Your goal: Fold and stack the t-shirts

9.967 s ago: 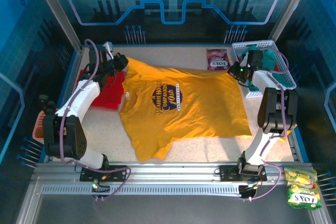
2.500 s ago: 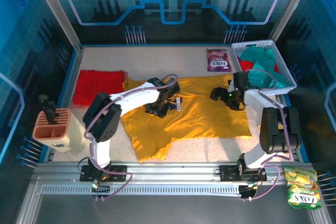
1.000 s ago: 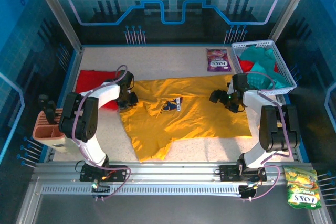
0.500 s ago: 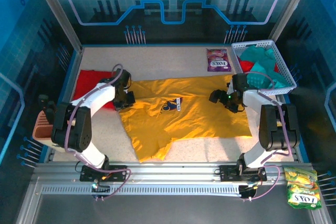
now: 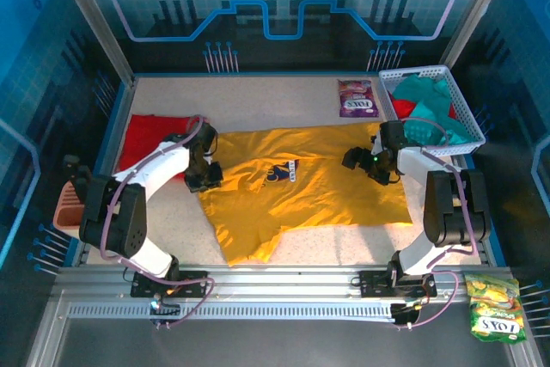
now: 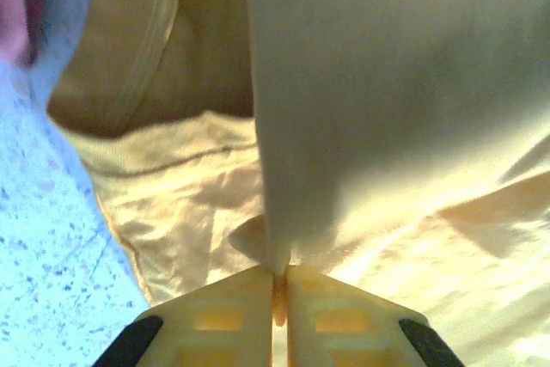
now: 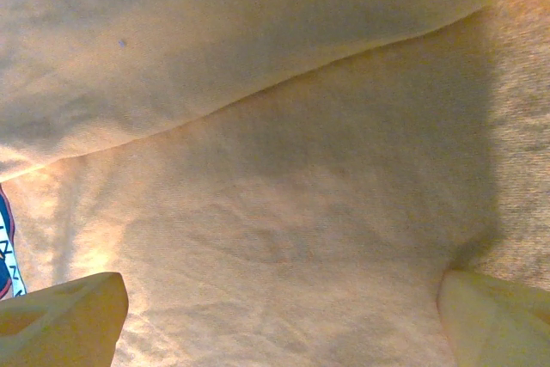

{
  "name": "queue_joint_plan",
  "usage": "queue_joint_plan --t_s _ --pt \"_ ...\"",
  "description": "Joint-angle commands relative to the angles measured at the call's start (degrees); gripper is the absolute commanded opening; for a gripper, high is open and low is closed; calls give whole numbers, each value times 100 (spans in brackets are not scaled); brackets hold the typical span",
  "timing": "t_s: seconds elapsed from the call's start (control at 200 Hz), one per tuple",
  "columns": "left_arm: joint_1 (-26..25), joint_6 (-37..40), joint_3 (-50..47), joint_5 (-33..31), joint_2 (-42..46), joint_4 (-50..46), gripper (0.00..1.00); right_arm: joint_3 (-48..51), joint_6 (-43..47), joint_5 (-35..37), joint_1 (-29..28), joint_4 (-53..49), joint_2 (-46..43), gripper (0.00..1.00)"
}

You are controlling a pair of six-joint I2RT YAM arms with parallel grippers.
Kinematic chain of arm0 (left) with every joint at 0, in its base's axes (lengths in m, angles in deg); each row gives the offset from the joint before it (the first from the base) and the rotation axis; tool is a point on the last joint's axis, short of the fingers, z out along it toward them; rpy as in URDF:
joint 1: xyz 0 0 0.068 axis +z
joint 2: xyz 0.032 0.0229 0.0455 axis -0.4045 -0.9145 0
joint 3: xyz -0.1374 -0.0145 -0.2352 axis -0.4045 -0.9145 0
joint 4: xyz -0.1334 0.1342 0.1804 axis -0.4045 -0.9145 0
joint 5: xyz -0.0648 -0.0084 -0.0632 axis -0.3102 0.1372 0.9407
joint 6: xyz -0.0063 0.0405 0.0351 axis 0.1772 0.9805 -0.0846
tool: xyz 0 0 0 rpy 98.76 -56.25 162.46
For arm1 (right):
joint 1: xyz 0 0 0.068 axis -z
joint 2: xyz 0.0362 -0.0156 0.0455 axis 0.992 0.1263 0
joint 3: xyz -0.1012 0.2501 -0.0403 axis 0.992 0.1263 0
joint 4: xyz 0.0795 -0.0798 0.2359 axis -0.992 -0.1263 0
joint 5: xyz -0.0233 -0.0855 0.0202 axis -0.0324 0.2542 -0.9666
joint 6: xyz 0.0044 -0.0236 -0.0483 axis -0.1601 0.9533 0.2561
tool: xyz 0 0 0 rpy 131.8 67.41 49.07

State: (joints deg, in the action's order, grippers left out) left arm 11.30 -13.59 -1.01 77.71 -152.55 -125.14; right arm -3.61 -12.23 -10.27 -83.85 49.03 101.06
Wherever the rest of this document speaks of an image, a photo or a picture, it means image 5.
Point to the green Fox's candy bag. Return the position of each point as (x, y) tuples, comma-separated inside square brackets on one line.
[(496, 311)]

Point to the aluminium frame post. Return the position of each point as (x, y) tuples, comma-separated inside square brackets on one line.
[(94, 23), (477, 10)]

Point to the folded red t-shirt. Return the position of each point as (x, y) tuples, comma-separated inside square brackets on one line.
[(146, 132)]

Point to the crumpled red t-shirt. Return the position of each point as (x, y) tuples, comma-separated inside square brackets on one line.
[(401, 108)]

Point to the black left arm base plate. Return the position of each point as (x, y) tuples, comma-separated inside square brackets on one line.
[(193, 284)]

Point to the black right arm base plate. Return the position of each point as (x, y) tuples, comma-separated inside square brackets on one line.
[(374, 284)]

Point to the small black controller box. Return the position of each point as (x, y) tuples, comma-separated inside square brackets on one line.
[(406, 315), (165, 309)]

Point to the aluminium front rail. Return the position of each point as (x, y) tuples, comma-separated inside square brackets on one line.
[(279, 274)]

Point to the pink and cream knife block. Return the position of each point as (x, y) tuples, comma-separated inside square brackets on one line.
[(66, 212)]

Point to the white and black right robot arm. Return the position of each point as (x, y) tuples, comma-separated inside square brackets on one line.
[(412, 255)]

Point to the white plastic mesh basket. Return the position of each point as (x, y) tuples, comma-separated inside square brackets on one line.
[(429, 71)]

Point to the yellow t-shirt with print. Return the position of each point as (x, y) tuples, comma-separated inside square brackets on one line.
[(309, 195)]

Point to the purple Fox's candy bag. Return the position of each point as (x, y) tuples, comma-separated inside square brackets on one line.
[(358, 98)]

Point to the teal t-shirt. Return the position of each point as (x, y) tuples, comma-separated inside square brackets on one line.
[(434, 102)]

